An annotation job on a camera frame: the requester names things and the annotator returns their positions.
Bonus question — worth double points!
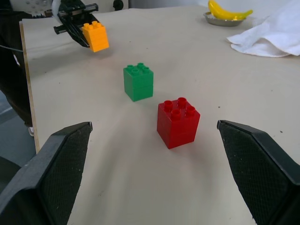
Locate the red toy brick cube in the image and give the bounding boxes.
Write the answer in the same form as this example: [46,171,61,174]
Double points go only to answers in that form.
[156,97,201,150]

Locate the dark robot body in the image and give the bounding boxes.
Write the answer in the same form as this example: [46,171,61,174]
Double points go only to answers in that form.
[0,0,34,128]

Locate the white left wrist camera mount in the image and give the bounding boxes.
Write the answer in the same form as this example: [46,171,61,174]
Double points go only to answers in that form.
[51,0,62,25]

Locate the thin grey cable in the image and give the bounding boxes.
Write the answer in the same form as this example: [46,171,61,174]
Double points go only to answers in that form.
[0,45,24,52]

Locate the yellow banana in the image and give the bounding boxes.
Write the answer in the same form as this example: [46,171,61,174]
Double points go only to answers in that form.
[208,0,254,21]

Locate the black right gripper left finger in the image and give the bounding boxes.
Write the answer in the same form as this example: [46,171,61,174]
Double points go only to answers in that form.
[0,121,93,225]

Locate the dark rounded shape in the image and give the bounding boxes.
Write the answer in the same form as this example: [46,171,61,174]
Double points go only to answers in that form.
[0,155,22,195]

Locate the round metal plate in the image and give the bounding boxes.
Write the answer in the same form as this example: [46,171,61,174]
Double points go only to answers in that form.
[202,11,246,27]

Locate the green toy brick cube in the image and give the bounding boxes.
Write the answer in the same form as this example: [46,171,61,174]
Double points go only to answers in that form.
[123,62,154,103]

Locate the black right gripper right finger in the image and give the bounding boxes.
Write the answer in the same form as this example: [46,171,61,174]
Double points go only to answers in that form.
[217,120,300,225]

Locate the white cloth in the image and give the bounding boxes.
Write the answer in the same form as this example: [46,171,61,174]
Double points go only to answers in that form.
[225,0,300,58]

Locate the orange toy brick cube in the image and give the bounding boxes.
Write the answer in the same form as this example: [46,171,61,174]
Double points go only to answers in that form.
[81,21,110,53]

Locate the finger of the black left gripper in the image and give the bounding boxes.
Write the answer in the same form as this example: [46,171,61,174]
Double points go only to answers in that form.
[63,22,91,49]
[89,13,103,25]

